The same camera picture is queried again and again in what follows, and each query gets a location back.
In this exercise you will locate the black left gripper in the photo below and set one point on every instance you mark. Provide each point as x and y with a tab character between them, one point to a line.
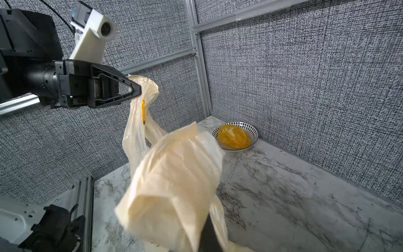
96	86

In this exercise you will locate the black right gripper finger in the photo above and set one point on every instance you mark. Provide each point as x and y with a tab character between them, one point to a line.
208	240

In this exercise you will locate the cream plastic bag banana print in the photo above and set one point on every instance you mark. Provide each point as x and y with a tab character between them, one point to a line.
174	178

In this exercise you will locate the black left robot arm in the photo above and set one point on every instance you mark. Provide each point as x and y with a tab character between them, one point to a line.
32	61

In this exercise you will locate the orange food in bowl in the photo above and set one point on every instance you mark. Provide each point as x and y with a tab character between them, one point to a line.
234	137

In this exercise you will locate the black white patterned bowl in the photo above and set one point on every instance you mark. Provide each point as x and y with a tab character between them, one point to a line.
251	130

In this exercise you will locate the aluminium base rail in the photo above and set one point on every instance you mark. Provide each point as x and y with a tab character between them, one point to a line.
60	224

